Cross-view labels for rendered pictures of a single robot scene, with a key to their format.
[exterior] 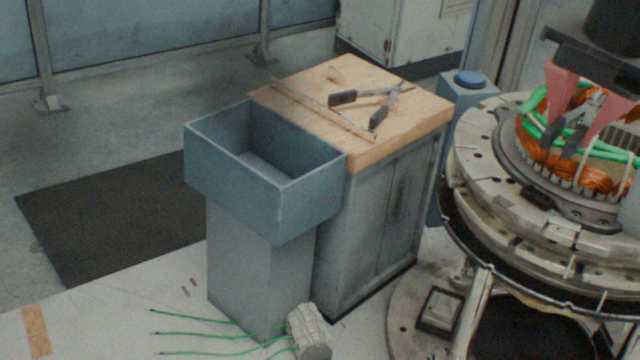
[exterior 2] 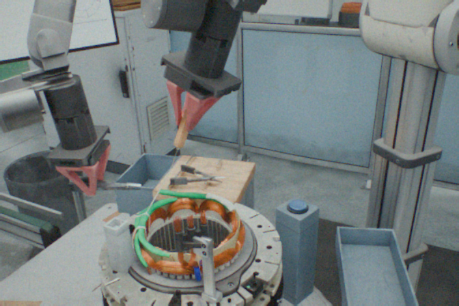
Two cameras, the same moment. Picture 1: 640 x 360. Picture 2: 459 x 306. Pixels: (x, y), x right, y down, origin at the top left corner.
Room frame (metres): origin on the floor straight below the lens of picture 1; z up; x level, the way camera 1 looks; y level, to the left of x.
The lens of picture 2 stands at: (0.50, -0.90, 1.58)
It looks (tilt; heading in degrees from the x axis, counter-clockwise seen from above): 27 degrees down; 67
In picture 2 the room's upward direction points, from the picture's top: 2 degrees counter-clockwise
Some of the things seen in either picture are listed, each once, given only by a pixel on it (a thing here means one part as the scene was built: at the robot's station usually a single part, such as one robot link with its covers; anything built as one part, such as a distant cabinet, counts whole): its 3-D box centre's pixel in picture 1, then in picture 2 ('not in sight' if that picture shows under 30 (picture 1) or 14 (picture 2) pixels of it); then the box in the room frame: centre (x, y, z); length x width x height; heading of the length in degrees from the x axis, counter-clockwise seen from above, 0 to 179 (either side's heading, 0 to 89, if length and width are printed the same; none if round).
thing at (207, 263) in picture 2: not in sight; (210, 269); (0.66, -0.44, 1.15); 0.03 x 0.02 x 0.12; 123
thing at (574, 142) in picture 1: (575, 141); (80, 187); (0.51, -0.21, 1.21); 0.04 x 0.01 x 0.02; 148
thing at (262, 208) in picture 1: (260, 232); (155, 216); (0.69, 0.07, 0.92); 0.17 x 0.11 x 0.28; 50
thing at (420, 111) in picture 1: (351, 106); (206, 179); (0.80, -0.03, 1.05); 0.20 x 0.19 x 0.02; 140
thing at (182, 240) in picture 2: not in sight; (192, 236); (0.64, -0.42, 1.21); 0.04 x 0.04 x 0.03; 41
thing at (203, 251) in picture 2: not in sight; (200, 246); (0.65, -0.44, 1.20); 0.02 x 0.01 x 0.03; 123
